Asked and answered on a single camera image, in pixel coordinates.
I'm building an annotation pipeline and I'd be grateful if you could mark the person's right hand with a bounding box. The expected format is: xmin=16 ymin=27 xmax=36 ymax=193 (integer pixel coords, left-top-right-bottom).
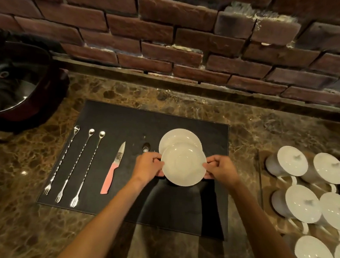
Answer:
xmin=201 ymin=154 xmax=243 ymax=187

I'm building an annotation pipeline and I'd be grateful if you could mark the person's left hand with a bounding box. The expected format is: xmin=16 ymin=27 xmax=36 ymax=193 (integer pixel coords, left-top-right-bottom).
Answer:
xmin=131 ymin=150 xmax=167 ymax=184

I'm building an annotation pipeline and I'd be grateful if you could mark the white round plate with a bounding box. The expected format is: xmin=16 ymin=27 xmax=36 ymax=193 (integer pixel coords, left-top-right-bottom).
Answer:
xmin=158 ymin=127 xmax=205 ymax=158
xmin=159 ymin=141 xmax=209 ymax=189

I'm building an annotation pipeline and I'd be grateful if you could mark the person's left forearm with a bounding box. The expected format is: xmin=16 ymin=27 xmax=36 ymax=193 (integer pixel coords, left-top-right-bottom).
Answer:
xmin=53 ymin=165 xmax=154 ymax=258

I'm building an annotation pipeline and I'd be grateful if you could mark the person's right forearm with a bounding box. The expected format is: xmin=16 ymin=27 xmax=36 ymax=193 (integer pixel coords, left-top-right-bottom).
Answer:
xmin=221 ymin=177 xmax=328 ymax=258

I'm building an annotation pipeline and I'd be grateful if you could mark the black rectangular mat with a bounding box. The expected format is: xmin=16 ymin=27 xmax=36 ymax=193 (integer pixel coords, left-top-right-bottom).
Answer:
xmin=35 ymin=95 xmax=240 ymax=241

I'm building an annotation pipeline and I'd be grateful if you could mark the long twisted metal bar fork-spoon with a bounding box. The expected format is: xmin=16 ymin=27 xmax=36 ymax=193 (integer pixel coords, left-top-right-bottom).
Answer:
xmin=70 ymin=128 xmax=106 ymax=210
xmin=43 ymin=123 xmax=81 ymax=199
xmin=55 ymin=126 xmax=95 ymax=206

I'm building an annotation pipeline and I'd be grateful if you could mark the group of white lidded cups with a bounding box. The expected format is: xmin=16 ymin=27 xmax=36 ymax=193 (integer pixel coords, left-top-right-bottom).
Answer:
xmin=256 ymin=144 xmax=340 ymax=258

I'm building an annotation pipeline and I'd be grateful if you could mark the dark red cooking pot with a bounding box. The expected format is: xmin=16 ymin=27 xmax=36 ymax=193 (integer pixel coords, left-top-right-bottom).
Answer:
xmin=0 ymin=28 xmax=74 ymax=143

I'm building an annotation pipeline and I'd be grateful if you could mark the glass pot lid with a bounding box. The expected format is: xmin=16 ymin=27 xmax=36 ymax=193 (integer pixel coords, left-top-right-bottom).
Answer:
xmin=0 ymin=42 xmax=54 ymax=121

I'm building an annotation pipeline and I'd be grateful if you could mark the pink-handled paring knife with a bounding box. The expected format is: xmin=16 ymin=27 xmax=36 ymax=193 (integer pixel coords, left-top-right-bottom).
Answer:
xmin=100 ymin=139 xmax=126 ymax=196

